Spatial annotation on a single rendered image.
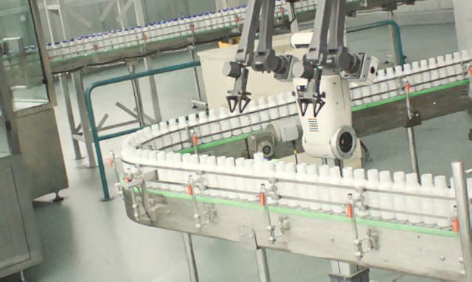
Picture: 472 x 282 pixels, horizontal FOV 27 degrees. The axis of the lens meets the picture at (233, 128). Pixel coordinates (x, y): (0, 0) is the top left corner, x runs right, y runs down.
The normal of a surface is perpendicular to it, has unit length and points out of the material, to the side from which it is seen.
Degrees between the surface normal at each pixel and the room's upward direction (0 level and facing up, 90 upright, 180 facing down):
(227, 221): 90
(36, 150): 90
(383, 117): 92
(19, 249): 90
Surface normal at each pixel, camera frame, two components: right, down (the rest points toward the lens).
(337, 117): 0.67, 0.22
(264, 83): 0.40, 0.11
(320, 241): -0.74, 0.24
